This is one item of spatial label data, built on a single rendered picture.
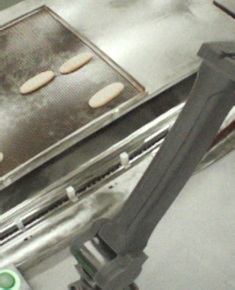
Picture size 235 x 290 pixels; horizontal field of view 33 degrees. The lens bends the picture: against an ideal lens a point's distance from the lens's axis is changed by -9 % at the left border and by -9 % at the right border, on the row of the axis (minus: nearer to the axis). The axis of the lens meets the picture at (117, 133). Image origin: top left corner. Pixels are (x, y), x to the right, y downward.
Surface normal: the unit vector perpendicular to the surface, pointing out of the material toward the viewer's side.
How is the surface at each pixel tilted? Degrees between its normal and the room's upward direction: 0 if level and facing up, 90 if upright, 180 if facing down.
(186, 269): 0
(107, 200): 0
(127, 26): 10
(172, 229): 0
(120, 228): 49
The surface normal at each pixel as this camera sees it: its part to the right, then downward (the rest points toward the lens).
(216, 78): -0.65, -0.11
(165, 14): 0.03, -0.59
